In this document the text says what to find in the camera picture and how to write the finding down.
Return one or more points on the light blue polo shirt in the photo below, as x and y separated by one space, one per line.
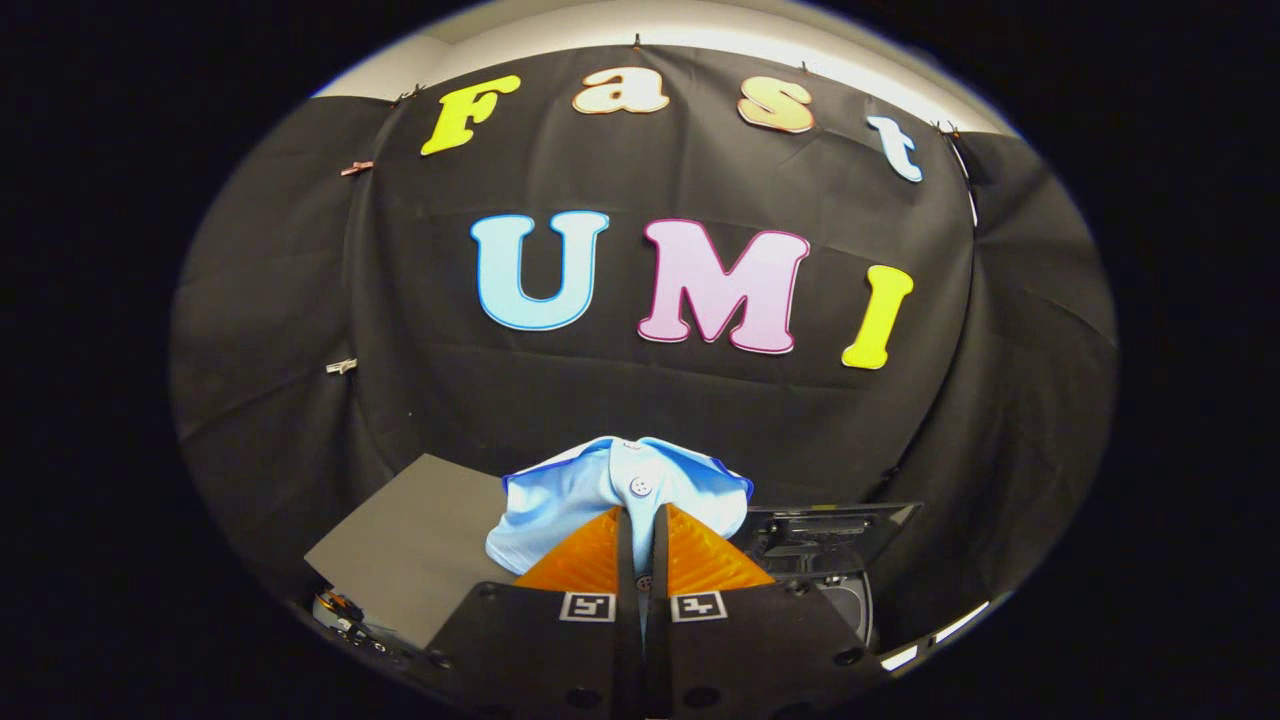
570 500

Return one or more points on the black backdrop cloth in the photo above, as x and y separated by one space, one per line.
650 400

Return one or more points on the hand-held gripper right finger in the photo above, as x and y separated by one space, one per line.
658 560

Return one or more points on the dark washing machine lid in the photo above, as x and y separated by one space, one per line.
830 535

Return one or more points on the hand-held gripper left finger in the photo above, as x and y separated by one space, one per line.
627 560

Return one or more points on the brown clip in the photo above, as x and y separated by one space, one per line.
356 168

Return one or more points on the white clip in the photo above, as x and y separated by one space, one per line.
341 366

